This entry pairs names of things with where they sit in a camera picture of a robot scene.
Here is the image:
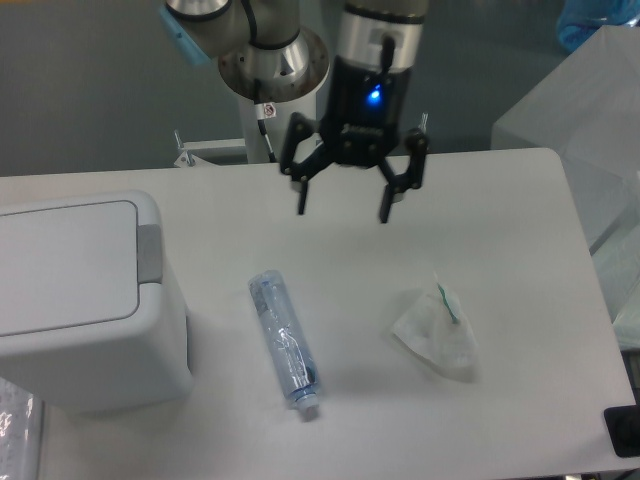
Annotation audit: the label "crumpled white paper wrapper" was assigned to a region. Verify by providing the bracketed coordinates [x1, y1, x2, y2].
[390, 275, 479, 382]

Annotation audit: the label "grey trash can push button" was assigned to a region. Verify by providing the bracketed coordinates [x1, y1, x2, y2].
[137, 224, 164, 284]

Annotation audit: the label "crushed clear plastic bottle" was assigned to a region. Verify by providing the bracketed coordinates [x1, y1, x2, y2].
[248, 270, 319, 421]

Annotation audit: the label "green stick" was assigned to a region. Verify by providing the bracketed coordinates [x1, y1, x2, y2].
[436, 281, 460, 325]

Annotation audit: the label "black cable on pedestal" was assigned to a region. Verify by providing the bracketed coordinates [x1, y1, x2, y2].
[252, 78, 279, 164]

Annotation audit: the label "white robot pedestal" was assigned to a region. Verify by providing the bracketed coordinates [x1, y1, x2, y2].
[236, 90, 317, 164]

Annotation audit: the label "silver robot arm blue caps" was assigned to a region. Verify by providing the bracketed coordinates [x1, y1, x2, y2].
[159, 1, 429, 223]

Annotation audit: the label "blue plastic bag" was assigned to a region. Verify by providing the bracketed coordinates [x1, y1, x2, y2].
[556, 0, 639, 53]

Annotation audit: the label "clear plastic sheet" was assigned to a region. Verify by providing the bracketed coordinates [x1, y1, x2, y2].
[1, 379, 43, 479]

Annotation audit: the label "black device at edge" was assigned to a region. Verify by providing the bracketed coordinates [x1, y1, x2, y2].
[604, 405, 640, 458]

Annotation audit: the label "white trash can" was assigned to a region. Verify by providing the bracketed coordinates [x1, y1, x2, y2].
[1, 190, 193, 412]

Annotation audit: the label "white base bracket frame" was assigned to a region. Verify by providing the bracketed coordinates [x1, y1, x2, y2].
[174, 120, 426, 167]

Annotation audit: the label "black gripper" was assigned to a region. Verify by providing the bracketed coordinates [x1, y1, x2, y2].
[279, 56, 429, 224]

